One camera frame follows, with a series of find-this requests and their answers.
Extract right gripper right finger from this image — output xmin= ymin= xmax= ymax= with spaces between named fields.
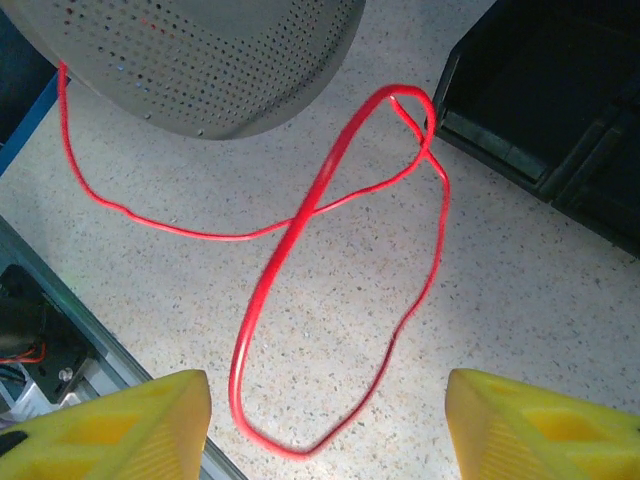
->
xmin=446 ymin=368 xmax=640 ymax=480

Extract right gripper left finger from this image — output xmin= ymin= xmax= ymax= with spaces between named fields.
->
xmin=0 ymin=368 xmax=213 ymax=480

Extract thin red cable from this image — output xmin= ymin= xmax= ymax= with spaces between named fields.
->
xmin=57 ymin=59 xmax=452 ymax=461

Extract grey cable spool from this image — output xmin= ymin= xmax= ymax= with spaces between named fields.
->
xmin=9 ymin=0 xmax=369 ymax=143

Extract black plastic bin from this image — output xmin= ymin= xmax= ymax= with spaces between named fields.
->
xmin=430 ymin=0 xmax=640 ymax=189
xmin=547 ymin=84 xmax=640 ymax=257

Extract blue table edge strip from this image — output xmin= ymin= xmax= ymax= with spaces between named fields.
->
xmin=0 ymin=67 xmax=66 ymax=176

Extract aluminium front rail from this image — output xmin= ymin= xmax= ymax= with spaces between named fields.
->
xmin=0 ymin=214 xmax=236 ymax=480

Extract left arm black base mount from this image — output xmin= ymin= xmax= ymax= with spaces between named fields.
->
xmin=0 ymin=263 xmax=109 ymax=419

